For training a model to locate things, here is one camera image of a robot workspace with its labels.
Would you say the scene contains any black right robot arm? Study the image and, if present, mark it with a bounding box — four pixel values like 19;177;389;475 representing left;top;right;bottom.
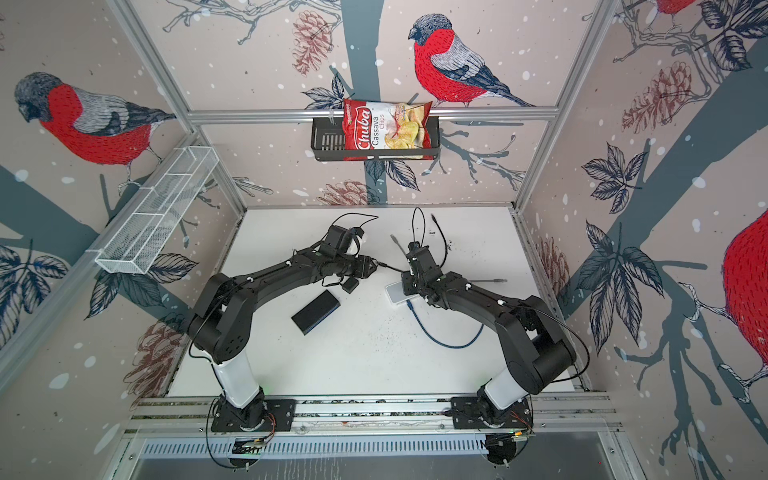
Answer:
402;241;577;424

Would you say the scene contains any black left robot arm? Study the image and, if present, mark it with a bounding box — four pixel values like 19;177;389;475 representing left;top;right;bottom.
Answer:
187;225;376;412

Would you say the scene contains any red cassava chips bag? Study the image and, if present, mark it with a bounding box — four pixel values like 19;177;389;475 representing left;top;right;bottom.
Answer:
343;99;434;152

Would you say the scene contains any blue ethernet cable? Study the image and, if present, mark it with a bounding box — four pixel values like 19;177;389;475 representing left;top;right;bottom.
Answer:
405;299;485;350

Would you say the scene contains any black wall basket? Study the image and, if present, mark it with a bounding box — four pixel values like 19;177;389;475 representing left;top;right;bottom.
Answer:
310;116;441;161

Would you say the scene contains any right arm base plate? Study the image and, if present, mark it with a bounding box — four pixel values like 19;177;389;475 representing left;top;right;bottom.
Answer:
443;397;534;431

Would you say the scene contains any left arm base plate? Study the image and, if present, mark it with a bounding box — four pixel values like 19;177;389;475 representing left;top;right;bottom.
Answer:
210;397;296;433

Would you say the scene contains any aluminium mounting rail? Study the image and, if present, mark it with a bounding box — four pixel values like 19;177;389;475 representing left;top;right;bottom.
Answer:
124;391;623;438

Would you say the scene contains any white wire mesh shelf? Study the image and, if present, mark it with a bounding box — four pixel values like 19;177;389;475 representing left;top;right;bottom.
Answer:
95;146;219;274

